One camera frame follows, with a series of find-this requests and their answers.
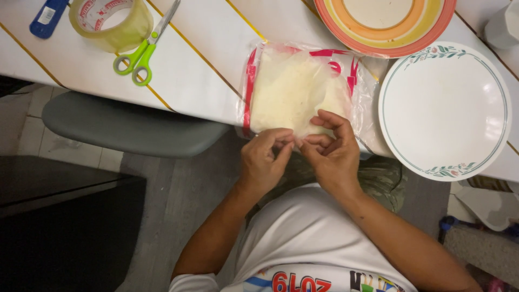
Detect person's left hand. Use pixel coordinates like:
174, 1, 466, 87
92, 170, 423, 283
239, 128, 296, 196

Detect person's right hand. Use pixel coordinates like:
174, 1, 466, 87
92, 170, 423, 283
298, 109, 362, 197

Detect clear plastic bag of wrappers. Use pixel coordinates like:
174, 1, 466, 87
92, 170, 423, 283
236, 40, 391, 157

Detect camouflage shorts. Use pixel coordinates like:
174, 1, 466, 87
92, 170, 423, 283
258, 152, 409, 214

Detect white printed t-shirt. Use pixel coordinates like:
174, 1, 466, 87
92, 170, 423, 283
168, 182, 419, 292

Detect white plate with floral rim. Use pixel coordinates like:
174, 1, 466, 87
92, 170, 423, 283
378, 41, 513, 182

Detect blue plastic object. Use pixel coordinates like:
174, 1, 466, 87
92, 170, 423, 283
439, 215, 461, 235

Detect grey chair seat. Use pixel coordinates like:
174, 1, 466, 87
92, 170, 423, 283
41, 90, 231, 159

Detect orange yellow striped bowl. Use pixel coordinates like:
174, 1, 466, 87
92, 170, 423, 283
313, 0, 457, 58

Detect grey floor mat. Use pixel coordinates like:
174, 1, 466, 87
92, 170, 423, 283
443, 224, 519, 289

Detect clear packing tape roll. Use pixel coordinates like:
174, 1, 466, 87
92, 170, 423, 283
68, 0, 155, 54

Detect black cabinet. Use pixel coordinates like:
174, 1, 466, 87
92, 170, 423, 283
0, 156, 147, 292

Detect white plastic container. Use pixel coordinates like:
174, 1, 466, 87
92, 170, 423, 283
484, 0, 519, 50

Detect green handled scissors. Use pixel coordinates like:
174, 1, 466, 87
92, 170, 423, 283
113, 0, 182, 87

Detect blue plastic tool handle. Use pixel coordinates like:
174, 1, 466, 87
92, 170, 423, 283
29, 0, 70, 40

